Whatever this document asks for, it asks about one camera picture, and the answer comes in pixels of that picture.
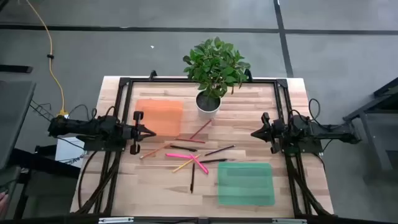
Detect person's hand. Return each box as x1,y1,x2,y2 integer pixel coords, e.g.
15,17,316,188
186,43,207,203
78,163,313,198
0,190,9,217

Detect black power cable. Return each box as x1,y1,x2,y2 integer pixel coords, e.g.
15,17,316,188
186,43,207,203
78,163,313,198
67,103,98,121

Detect potted plant white pot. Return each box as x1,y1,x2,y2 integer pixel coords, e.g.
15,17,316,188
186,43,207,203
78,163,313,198
182,36,252,120

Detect orange pencil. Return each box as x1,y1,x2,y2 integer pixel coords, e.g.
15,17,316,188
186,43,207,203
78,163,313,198
139,143,172,160

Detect yellow pencil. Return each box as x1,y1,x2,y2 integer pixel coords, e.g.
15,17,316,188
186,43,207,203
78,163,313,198
172,154,202,174

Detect dark pencil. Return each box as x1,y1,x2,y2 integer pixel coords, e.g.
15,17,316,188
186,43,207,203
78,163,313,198
204,144,237,157

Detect orange translucent tray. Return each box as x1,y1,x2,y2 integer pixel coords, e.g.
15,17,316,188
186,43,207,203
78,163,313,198
134,98,185,138

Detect silver bracket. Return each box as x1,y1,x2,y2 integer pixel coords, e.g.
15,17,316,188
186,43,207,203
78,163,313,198
271,218,308,224
98,217,135,224

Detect white paper sheet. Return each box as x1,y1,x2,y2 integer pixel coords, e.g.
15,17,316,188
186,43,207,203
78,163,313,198
55,136,86,169

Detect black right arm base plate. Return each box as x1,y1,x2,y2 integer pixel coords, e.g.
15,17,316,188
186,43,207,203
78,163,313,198
280,136,325,156

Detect green translucent tray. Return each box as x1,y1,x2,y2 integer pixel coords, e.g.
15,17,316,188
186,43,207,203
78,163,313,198
217,162,276,207

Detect red pencil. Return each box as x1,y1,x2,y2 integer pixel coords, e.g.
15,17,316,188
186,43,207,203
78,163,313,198
175,138,206,144
189,119,213,140

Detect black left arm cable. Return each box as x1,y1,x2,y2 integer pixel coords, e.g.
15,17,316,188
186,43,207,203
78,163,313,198
104,105,121,121

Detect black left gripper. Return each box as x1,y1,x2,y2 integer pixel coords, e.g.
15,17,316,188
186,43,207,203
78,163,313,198
123,111,157,156

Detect black floor cable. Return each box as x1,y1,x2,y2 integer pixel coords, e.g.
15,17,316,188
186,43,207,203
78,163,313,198
76,150,94,210

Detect black wire cable basket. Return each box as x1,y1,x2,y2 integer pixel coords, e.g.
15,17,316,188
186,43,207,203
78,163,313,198
29,98,53,122

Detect black floor strip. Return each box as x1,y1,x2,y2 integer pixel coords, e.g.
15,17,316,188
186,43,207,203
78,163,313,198
0,63,34,74

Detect black aluminium rig frame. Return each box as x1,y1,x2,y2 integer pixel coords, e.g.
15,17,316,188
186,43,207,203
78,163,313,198
70,70,335,220

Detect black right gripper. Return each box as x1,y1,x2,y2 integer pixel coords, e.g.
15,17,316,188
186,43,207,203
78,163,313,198
250,111,289,155

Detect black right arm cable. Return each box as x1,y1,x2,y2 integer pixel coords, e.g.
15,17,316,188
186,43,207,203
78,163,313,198
307,98,331,131

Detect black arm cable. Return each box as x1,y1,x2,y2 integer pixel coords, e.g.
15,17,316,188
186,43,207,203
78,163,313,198
307,98,331,131
104,105,121,121

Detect dark desk frame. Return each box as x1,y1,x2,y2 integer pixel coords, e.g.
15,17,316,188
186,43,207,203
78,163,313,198
341,76,398,175

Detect grey desk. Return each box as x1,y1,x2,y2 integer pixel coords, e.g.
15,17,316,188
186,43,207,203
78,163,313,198
0,80,37,170

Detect yellow hanging cable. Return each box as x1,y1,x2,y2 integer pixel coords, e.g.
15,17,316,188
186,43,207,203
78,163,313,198
25,0,67,113

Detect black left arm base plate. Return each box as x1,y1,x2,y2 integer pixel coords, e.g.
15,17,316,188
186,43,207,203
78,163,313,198
83,135,127,153

